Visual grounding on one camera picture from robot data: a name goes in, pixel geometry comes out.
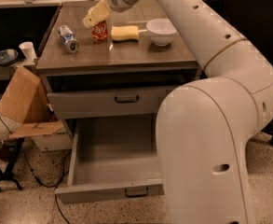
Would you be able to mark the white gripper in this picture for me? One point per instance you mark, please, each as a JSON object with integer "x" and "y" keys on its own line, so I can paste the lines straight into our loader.
{"x": 101, "y": 11}

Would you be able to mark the yellow sponge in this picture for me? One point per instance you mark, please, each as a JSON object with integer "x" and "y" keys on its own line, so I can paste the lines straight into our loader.
{"x": 123, "y": 33}

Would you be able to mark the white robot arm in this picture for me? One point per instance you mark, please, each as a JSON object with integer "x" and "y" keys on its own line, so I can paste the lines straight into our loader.
{"x": 203, "y": 126}

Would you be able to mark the grey drawer cabinet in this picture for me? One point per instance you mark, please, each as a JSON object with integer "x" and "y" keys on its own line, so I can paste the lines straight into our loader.
{"x": 111, "y": 65}

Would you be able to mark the grey middle drawer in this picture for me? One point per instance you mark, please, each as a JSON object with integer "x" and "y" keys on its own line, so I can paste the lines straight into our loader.
{"x": 87, "y": 104}

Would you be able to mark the grey open bottom drawer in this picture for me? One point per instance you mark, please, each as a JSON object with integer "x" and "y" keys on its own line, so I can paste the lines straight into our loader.
{"x": 113, "y": 158}

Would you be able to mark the red soda can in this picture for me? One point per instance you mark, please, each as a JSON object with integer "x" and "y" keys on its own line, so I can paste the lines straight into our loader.
{"x": 100, "y": 31}

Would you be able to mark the blue silver lying can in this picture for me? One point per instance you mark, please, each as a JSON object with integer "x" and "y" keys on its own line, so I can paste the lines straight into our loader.
{"x": 68, "y": 39}

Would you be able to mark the white bowl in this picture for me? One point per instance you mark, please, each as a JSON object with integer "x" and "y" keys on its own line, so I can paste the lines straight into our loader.
{"x": 161, "y": 31}

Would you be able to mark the white paper cup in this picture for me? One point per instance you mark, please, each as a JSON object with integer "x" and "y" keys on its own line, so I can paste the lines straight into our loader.
{"x": 27, "y": 49}

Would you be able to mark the dark blue plate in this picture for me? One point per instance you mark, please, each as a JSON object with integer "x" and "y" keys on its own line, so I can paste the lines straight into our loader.
{"x": 8, "y": 57}

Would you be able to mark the brown cardboard box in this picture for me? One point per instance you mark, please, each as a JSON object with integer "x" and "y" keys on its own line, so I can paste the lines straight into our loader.
{"x": 25, "y": 101}

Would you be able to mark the white box under cardboard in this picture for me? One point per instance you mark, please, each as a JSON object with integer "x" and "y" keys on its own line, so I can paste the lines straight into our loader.
{"x": 52, "y": 142}

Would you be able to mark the black metal stand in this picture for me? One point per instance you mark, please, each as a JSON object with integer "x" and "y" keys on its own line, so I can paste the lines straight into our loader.
{"x": 10, "y": 153}

